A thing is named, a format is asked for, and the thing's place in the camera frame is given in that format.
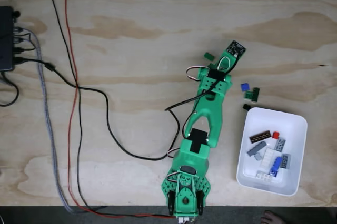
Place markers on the red square lego brick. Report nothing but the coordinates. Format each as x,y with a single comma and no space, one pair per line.
275,135

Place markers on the blue square lego brick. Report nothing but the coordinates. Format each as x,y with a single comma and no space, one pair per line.
273,172
245,86

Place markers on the white long lego brick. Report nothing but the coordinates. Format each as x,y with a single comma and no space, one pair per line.
268,157

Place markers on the green square lego brick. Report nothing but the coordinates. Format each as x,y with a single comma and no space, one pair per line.
248,94

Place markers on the grey two-by-three lego brick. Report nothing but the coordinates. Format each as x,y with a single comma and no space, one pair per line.
285,161
280,144

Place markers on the blue two-by-three lego brick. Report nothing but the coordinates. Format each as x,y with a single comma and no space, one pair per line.
276,162

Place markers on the green oblong lego brick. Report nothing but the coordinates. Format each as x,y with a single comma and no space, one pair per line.
208,55

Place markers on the clear white lego brick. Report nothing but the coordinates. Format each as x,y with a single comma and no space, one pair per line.
263,176

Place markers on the small black lego brick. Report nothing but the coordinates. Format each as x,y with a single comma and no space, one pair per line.
246,107

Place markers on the black wrist camera board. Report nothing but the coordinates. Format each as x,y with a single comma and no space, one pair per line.
237,48

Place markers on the grey long lego brick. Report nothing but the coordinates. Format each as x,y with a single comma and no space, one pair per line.
256,148

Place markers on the brown long lego brick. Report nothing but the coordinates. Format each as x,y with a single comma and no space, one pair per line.
260,136

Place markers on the small grey lego brick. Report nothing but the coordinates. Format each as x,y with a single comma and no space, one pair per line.
258,157

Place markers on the black usb hub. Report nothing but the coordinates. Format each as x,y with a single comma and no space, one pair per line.
5,37

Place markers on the dark green lego brick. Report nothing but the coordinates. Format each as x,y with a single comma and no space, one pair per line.
256,95

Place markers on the person's foot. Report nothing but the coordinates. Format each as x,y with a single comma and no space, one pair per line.
271,218

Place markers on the white plastic bin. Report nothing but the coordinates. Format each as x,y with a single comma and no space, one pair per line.
279,121

